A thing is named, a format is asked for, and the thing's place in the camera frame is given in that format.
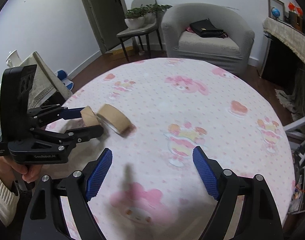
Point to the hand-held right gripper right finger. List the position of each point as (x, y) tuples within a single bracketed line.
[(205, 172)]

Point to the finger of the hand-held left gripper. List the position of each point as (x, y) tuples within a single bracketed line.
[(88, 133), (72, 113)]

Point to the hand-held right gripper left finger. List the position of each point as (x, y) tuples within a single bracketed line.
[(100, 177)]

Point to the cardboard tube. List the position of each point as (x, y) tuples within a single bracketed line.
[(90, 117)]

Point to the brown tape roll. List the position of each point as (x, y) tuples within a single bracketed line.
[(115, 120)]

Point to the person's left hand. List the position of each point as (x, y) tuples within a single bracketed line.
[(32, 172)]

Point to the blue white slipper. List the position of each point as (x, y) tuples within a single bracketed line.
[(68, 84), (61, 75)]

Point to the white jug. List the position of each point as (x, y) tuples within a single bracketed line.
[(13, 58)]

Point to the pink printed tablecloth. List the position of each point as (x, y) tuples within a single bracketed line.
[(180, 105)]

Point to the flat cardboard box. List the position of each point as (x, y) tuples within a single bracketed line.
[(122, 51)]

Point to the grey-green door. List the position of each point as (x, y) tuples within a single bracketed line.
[(105, 17)]

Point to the white folding rack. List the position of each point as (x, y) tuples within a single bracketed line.
[(298, 125)]

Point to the grey dining chair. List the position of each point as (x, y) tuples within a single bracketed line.
[(140, 31)]

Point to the tan fringed rug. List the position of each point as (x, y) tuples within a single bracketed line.
[(285, 98)]

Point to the green plant in wide pot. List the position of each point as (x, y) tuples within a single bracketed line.
[(135, 21)]

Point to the grey armchair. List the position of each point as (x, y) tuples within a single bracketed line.
[(205, 47)]

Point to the trailing plant in small pot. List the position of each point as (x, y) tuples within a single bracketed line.
[(152, 12)]

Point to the dark tv cabinet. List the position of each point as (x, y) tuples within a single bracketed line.
[(277, 60)]

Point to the black handbag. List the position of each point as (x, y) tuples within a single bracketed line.
[(205, 27)]

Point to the side cabinet with lace cover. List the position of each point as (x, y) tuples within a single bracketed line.
[(292, 45)]

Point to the dark brown box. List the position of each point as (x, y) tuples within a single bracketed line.
[(295, 20)]

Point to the framed globe picture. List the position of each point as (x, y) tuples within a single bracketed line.
[(276, 10)]

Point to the small red ornament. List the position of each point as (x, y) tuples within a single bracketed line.
[(295, 8)]

